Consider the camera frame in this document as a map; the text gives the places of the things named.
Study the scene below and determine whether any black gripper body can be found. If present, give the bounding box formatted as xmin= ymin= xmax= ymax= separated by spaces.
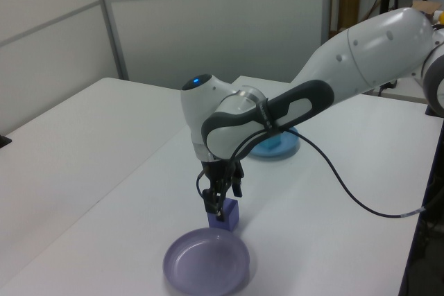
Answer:
xmin=199 ymin=158 xmax=244 ymax=190

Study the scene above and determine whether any grey partition post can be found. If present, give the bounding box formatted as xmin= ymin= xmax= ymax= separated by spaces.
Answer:
xmin=322 ymin=0 xmax=334 ymax=44

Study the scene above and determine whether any purple cube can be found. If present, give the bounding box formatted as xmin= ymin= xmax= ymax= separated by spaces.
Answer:
xmin=207 ymin=198 xmax=240 ymax=232

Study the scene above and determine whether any light blue cube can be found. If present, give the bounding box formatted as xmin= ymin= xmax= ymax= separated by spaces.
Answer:
xmin=262 ymin=134 xmax=282 ymax=150

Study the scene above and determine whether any open cardboard box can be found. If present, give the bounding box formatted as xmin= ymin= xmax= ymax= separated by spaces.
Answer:
xmin=411 ymin=0 xmax=444 ymax=17

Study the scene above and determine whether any black cable strap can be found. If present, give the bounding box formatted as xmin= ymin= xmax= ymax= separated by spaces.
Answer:
xmin=255 ymin=97 xmax=275 ymax=134

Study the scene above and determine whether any tall cardboard sheet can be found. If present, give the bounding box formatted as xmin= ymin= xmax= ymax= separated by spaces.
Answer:
xmin=338 ymin=0 xmax=362 ymax=31

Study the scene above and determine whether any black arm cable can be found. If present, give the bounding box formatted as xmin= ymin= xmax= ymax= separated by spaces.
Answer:
xmin=196 ymin=125 xmax=434 ymax=219

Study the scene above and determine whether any purple plate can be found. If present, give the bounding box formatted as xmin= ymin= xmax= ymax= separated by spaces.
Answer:
xmin=163 ymin=227 xmax=250 ymax=294

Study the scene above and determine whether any blue plate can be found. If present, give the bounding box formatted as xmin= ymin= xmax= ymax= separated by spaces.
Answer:
xmin=250 ymin=125 xmax=300 ymax=161

